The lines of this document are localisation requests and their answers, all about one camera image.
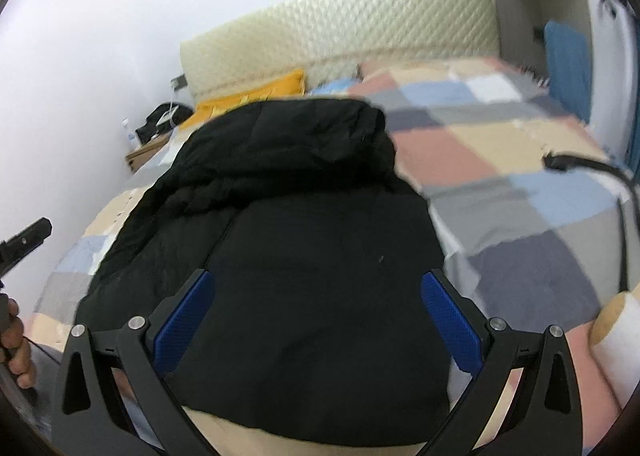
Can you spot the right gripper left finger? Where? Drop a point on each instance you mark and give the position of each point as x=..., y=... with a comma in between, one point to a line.
x=88, y=415

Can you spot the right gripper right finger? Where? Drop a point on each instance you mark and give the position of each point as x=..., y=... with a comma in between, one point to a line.
x=545, y=415

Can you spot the black puffer jacket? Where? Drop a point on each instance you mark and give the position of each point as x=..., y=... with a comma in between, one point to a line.
x=317, y=332

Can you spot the left hand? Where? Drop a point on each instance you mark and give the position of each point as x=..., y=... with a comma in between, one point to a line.
x=15, y=349

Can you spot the patchwork checkered bed quilt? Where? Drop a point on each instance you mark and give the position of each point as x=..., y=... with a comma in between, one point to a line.
x=531, y=245

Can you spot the wooden nightstand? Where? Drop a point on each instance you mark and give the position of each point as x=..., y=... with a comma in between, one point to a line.
x=137, y=158

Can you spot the black bag on nightstand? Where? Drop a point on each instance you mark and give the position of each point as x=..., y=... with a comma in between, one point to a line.
x=163, y=119

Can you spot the blue hanging cloth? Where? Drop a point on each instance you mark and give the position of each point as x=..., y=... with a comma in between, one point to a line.
x=569, y=68

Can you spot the light blue pillow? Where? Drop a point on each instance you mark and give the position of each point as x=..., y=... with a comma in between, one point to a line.
x=335, y=87

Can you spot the yellow pillow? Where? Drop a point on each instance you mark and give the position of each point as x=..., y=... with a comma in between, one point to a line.
x=290, y=84

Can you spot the cream quilted headboard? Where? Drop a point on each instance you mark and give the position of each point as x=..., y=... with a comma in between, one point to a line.
x=329, y=39

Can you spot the wall socket panel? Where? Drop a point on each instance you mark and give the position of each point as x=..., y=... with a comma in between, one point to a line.
x=178, y=83

